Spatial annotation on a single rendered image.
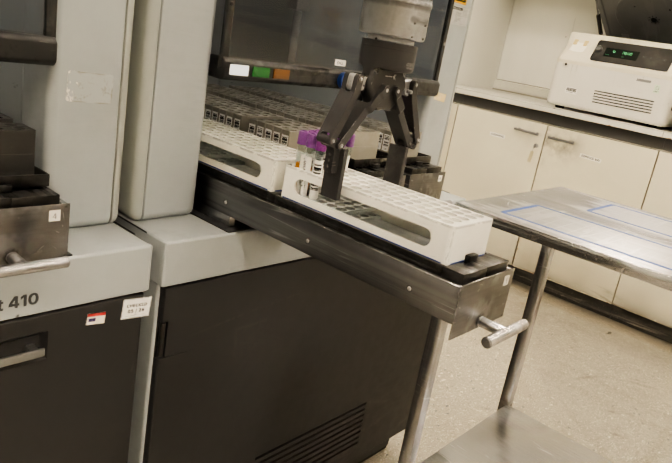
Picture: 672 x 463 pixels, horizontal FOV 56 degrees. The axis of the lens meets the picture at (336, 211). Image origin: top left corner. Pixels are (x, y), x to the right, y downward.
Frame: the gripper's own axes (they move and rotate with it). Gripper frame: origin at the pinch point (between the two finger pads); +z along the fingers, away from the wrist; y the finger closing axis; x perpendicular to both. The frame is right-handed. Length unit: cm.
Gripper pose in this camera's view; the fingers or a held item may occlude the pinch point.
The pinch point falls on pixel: (363, 186)
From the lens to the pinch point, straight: 90.0
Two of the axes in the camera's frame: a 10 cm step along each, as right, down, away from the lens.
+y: 6.6, -0.9, 7.4
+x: -7.3, -3.0, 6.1
